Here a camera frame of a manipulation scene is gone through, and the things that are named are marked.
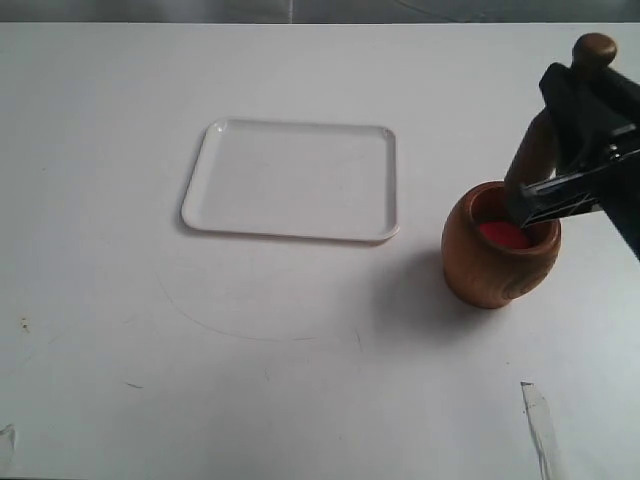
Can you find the white plastic tray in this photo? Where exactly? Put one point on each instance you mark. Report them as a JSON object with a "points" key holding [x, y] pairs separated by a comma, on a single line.
{"points": [[296, 180]]}

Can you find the red object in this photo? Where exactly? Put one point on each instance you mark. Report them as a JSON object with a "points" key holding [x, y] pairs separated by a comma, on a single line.
{"points": [[505, 235]]}

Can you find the clear tape strip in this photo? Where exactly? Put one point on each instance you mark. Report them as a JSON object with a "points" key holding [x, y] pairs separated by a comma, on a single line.
{"points": [[542, 433]]}

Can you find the brown wooden pestle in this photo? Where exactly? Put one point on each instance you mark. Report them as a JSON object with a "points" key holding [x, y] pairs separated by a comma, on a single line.
{"points": [[538, 153]]}

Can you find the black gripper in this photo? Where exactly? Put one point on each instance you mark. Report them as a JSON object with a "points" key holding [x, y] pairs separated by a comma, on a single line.
{"points": [[596, 122]]}

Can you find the brown wooden mortar bowl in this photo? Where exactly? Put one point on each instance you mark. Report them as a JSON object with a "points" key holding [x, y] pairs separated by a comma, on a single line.
{"points": [[486, 274]]}

